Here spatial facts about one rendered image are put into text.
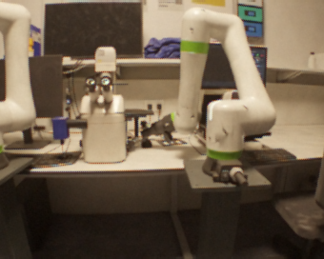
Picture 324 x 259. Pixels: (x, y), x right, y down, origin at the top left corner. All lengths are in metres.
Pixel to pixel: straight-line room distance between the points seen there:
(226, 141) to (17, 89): 0.82
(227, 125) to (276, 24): 1.75
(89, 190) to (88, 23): 1.32
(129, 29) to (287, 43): 1.48
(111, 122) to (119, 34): 0.84
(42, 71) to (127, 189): 1.16
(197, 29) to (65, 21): 1.11
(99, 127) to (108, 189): 1.05
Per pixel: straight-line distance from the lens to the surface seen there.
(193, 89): 0.95
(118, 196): 2.01
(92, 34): 1.71
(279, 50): 2.35
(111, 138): 1.02
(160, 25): 1.98
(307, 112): 2.41
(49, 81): 1.36
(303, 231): 1.23
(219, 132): 0.74
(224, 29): 0.98
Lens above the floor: 1.10
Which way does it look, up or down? 11 degrees down
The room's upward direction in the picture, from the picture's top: straight up
